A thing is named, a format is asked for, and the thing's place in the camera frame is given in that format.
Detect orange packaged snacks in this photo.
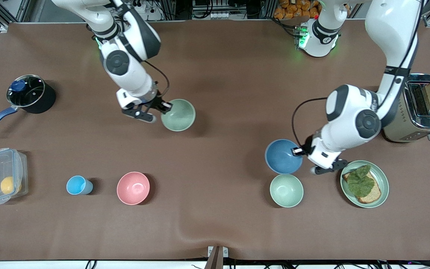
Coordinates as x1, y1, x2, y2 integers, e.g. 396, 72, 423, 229
274, 0, 322, 20

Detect green lettuce leaf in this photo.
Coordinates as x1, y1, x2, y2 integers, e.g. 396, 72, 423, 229
346, 165, 375, 198

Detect glass pot lid blue knob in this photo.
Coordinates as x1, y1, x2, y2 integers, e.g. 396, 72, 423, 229
6, 75, 46, 108

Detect yellow round fruit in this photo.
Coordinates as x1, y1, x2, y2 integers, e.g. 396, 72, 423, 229
0, 176, 22, 195

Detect pink bowl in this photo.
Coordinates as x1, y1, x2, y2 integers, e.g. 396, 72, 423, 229
116, 171, 150, 205

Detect table cover cloth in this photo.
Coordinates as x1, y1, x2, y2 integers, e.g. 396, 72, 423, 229
0, 19, 430, 261

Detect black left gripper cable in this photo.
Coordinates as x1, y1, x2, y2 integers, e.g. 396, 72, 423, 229
291, 98, 328, 148

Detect black pot blue handle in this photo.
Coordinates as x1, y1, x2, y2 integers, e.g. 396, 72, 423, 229
0, 74, 56, 136

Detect light blue cup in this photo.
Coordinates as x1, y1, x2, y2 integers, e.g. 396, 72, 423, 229
66, 175, 93, 195

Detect blue bowl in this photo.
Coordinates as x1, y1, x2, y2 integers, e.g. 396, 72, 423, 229
265, 139, 304, 175

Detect black arm base cable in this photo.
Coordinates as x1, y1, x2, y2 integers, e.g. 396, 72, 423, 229
274, 17, 300, 38

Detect pale green plate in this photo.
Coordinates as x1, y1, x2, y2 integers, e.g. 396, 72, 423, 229
340, 160, 390, 208

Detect brown bread slice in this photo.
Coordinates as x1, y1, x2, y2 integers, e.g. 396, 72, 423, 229
342, 170, 382, 204

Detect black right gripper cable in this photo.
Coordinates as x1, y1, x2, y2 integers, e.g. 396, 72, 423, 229
142, 61, 170, 99

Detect pale green bowl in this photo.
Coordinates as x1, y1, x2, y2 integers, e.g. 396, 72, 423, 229
161, 99, 196, 132
269, 174, 304, 208

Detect silver toaster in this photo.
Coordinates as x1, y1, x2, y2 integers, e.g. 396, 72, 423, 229
382, 73, 430, 143

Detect metal camera stand bracket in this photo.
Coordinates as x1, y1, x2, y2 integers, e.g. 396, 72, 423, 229
205, 245, 229, 269

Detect white power strip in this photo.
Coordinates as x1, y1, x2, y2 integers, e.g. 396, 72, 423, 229
192, 10, 239, 21
131, 0, 163, 21

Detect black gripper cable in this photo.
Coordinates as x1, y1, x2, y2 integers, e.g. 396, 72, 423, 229
291, 98, 328, 148
142, 61, 170, 99

